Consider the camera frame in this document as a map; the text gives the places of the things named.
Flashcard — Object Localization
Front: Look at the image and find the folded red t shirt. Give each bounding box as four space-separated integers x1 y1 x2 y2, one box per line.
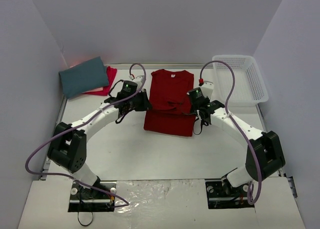
84 66 118 96

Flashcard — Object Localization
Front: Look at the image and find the white plastic basket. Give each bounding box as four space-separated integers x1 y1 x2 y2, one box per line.
212 55 269 107

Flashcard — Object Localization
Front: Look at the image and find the thin black cable loop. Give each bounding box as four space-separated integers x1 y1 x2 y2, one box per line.
76 210 95 227

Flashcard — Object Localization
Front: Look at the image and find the folded pink t shirt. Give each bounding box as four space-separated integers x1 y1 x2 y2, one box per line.
85 87 104 93

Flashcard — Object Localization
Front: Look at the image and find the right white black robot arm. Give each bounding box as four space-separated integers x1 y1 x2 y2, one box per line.
187 87 286 196

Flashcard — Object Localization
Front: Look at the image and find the red t shirt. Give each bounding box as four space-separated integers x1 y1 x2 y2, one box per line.
84 66 118 96
143 69 196 137

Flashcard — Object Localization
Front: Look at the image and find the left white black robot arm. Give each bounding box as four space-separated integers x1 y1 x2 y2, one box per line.
47 75 152 198

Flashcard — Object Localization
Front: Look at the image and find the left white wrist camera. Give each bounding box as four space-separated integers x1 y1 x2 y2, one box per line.
129 75 146 89

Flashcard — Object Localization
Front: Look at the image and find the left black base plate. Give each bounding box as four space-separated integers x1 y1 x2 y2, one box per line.
68 182 115 213

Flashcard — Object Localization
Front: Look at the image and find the folded teal t shirt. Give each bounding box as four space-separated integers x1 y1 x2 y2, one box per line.
59 56 109 99

